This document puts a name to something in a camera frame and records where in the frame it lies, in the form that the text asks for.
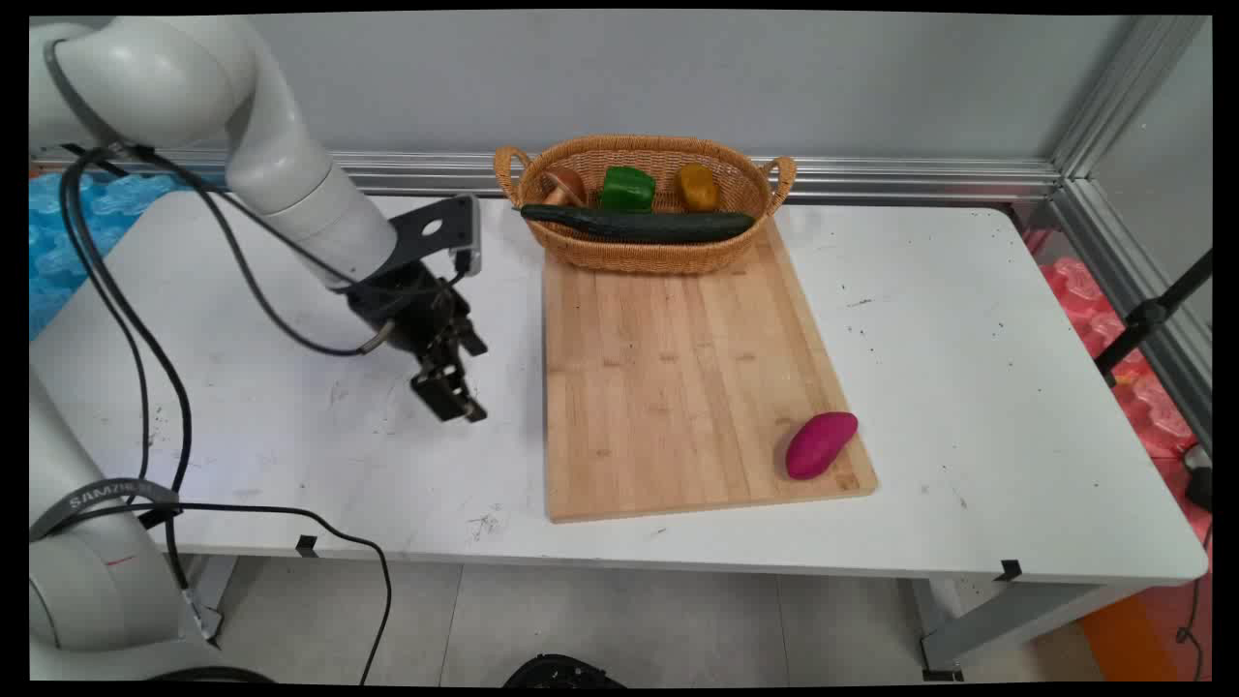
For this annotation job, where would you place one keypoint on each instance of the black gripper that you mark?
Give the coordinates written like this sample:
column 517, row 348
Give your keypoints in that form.
column 411, row 305

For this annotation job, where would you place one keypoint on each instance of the dark green cucumber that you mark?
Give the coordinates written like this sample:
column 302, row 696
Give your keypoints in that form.
column 639, row 227

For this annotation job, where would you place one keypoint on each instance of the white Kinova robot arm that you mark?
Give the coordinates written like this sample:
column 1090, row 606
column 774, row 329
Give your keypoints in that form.
column 290, row 174

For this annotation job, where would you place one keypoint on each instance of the black tape clip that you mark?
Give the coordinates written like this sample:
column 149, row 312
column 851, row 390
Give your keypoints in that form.
column 307, row 546
column 1010, row 570

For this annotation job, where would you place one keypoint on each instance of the bamboo cutting board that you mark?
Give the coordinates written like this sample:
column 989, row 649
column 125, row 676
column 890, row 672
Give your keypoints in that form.
column 678, row 387

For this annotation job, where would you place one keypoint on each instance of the woven wicker basket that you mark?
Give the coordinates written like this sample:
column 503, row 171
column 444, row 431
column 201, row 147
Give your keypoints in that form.
column 639, row 254

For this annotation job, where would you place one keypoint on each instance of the green bell pepper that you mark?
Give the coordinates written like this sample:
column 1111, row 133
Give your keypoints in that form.
column 626, row 189

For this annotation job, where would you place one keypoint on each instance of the black round object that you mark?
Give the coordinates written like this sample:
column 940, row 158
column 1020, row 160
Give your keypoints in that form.
column 561, row 672

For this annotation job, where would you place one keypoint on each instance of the grey table leg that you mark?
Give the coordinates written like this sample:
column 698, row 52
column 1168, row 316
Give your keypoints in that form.
column 208, row 590
column 1007, row 620

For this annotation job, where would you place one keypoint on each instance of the yellow bell pepper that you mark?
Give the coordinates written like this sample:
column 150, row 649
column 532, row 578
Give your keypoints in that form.
column 697, row 187

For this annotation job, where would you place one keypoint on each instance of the purple sweet potato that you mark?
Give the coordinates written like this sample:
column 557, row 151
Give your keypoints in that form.
column 820, row 444

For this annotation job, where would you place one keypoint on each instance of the blue foam mat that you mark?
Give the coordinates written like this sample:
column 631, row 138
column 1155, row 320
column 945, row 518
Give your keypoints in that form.
column 77, row 232

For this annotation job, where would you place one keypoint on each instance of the red foam mat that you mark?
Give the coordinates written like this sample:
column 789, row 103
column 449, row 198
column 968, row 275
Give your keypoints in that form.
column 1142, row 397

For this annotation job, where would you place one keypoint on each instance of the black tripod pole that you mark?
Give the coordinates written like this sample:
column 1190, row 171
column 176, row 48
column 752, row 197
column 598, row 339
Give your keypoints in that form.
column 1147, row 315

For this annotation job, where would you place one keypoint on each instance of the orange floor mat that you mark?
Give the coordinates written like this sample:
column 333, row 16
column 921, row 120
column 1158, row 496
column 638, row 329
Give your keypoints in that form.
column 1133, row 639

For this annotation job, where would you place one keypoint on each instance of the black power adapter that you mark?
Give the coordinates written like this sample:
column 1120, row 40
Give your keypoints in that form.
column 1200, row 479

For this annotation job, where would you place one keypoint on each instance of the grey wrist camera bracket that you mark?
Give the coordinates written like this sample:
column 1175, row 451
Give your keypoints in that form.
column 433, row 230

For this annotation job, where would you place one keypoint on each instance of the horizontal aluminium frame rail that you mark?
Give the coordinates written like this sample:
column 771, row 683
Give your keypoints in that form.
column 920, row 179

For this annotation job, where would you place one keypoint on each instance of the aluminium side frame rail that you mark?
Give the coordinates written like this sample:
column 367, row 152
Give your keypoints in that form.
column 1133, row 290

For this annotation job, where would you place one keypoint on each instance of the aluminium corner frame post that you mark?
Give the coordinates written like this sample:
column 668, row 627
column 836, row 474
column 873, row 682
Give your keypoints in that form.
column 1123, row 92

